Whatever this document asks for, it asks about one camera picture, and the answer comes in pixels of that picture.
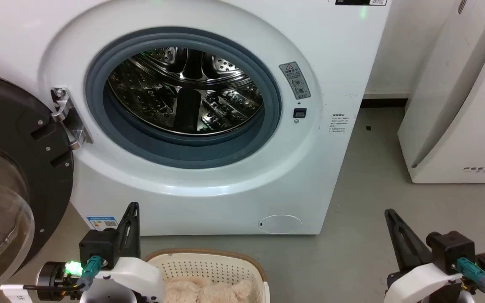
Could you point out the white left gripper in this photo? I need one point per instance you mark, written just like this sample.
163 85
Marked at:
137 277

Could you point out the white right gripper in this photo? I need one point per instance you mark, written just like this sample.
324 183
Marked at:
421 284

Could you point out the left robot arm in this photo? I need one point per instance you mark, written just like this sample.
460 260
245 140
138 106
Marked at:
51 281

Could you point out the dark round washer door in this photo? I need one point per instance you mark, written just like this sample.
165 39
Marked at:
13 139

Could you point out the stainless steel washing machine drum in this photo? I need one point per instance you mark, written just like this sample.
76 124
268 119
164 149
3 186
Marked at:
221 105

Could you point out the blue energy label sticker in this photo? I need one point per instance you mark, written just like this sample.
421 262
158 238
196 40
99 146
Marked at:
102 222

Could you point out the cream perforated laundry basket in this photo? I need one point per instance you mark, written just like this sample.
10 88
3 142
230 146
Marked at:
209 266

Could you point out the beige fluffy cloth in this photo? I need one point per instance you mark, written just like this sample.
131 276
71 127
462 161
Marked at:
209 292

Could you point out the white front-load washing machine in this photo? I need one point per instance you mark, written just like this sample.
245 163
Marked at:
318 176

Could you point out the metal door hinge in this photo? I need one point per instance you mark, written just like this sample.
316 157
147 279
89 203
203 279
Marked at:
69 118

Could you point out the oval drain filter cover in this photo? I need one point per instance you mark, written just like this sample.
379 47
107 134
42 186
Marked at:
279 223

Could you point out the small printed text sticker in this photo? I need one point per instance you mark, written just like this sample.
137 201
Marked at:
338 123

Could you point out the white air purifier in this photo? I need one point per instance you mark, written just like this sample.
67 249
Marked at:
457 105

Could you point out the black door lock socket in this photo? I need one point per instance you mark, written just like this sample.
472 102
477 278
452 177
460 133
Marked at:
299 112

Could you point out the grey rubber door gasket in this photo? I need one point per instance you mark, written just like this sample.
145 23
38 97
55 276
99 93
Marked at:
274 113

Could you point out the grey warning label sticker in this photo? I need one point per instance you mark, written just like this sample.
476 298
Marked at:
295 80

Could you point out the black control panel strip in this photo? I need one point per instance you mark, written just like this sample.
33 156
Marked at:
358 2

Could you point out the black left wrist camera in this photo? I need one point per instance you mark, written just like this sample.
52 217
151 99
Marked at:
99 246

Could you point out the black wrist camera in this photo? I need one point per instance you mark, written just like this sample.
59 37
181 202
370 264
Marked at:
99 246
451 250

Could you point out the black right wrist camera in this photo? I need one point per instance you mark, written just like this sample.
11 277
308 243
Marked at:
451 250

